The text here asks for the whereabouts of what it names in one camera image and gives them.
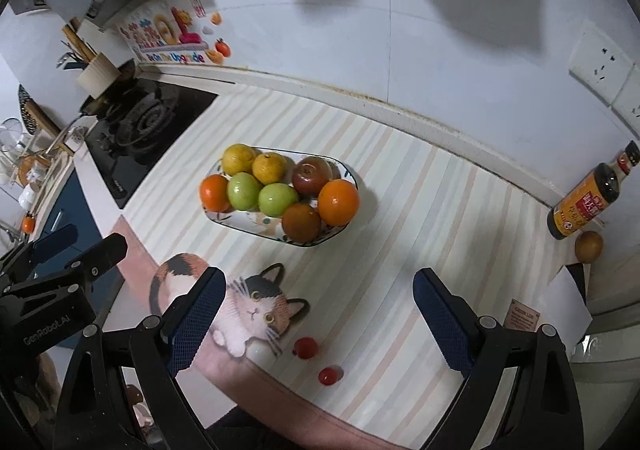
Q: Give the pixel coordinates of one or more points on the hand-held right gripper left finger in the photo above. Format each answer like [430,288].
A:
[197,320]

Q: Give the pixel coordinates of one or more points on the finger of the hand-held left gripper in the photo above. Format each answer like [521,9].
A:
[102,252]
[52,241]

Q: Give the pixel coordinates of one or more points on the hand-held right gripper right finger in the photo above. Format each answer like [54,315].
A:
[440,320]

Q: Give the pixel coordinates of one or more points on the bright orange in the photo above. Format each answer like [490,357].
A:
[339,202]
[214,193]

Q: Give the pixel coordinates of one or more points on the green apple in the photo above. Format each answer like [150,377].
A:
[275,199]
[244,191]

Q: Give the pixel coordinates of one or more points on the brownish dark orange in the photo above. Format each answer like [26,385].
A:
[301,222]

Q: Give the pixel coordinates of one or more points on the yellow citrus fruit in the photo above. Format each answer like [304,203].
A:
[268,167]
[237,158]

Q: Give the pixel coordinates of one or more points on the floral oval plate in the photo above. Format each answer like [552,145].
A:
[345,173]

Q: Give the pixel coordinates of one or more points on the dark red apple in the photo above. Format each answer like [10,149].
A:
[311,175]

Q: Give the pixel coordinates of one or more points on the blue kitchen cabinet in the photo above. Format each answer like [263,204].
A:
[70,210]

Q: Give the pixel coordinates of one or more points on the cat-shaped mat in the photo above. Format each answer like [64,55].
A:
[260,310]

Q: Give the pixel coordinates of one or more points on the small brown card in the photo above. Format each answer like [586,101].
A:
[522,316]

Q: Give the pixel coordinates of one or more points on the metal dish rack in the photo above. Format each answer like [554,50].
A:
[22,154]

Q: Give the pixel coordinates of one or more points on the red cherry tomato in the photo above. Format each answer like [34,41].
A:
[305,347]
[328,375]

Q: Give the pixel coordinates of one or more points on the white paper sheet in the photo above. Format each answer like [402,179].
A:
[565,302]

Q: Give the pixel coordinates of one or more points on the black gas stove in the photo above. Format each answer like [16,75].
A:
[145,129]

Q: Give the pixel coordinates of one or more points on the striped table mat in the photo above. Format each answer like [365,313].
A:
[400,169]

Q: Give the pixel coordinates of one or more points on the dark wok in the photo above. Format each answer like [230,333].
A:
[112,87]

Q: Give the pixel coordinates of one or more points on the brown round fruit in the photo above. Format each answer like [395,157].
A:
[588,246]

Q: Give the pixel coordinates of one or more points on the cream utensil holder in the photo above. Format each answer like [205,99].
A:
[97,74]

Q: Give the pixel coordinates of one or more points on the dark sauce bottle yellow label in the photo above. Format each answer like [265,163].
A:
[582,205]

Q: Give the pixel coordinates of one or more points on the wooden kitchen utensils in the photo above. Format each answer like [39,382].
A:
[75,47]

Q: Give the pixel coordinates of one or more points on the colourful wall sticker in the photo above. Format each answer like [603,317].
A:
[170,37]

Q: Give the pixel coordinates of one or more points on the white wall socket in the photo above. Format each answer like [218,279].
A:
[600,64]
[629,107]

